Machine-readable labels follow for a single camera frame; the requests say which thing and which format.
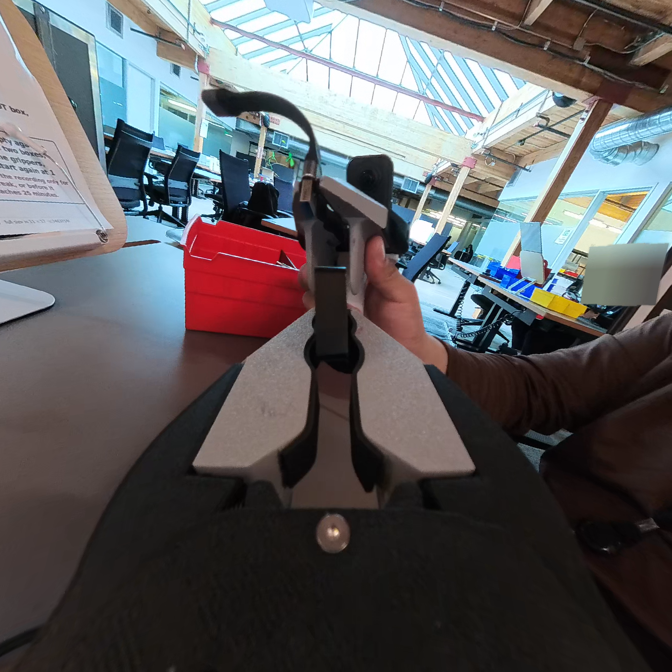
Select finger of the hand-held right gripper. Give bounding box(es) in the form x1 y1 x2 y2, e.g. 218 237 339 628
319 176 391 229
296 202 344 268

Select yellow plastic bin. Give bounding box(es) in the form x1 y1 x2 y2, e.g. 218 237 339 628
529 288 589 319

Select red plastic bin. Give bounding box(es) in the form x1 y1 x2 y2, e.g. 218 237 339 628
182 214 310 338

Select dark blue office chair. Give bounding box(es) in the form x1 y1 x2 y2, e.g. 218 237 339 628
401 233 452 284

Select person's own clothed body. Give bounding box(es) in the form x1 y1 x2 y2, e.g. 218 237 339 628
541 367 672 652

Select silver ventilation duct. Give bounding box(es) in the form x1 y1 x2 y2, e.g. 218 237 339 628
588 107 672 167

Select person's right forearm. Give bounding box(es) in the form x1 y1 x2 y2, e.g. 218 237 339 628
443 312 672 436

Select person's right hand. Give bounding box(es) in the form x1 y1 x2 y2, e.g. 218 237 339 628
298 236 448 371

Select black USB cable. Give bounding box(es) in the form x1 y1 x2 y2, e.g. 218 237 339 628
201 88 322 211

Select white sign stand base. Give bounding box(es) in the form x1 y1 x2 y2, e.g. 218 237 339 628
0 277 56 326

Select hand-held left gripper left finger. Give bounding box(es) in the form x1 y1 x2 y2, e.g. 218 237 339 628
192 307 322 506

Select black USB hub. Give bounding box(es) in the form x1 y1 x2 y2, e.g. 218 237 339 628
314 264 351 368

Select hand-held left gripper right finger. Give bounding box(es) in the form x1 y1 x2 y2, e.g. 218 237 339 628
349 309 478 501

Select blue storage bins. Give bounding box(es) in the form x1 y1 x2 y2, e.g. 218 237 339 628
485 261 537 298

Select black backpack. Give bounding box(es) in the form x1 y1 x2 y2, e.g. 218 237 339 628
246 181 280 217

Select wooden sign board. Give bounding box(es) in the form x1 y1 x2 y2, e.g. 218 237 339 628
0 0 129 274

